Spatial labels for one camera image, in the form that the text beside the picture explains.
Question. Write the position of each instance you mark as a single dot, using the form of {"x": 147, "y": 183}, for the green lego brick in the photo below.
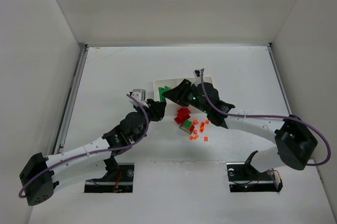
{"x": 161, "y": 90}

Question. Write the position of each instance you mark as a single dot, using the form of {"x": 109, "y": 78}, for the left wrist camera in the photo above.
{"x": 138, "y": 94}

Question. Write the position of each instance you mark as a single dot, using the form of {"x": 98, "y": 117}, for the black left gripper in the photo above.
{"x": 156, "y": 109}

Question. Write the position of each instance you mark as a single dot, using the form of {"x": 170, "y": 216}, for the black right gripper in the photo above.
{"x": 185, "y": 94}

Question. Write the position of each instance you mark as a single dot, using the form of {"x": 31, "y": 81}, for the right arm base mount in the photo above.
{"x": 243, "y": 177}

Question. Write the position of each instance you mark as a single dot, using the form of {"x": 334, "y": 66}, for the red lego brick pile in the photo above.
{"x": 183, "y": 114}

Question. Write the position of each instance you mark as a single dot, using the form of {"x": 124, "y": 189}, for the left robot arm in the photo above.
{"x": 43, "y": 175}

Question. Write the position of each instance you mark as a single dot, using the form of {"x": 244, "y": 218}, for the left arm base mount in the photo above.
{"x": 118, "y": 178}

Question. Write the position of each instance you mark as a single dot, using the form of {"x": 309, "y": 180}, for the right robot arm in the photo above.
{"x": 293, "y": 142}

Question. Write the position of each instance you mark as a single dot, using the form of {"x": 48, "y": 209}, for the green red lego block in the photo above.
{"x": 187, "y": 126}

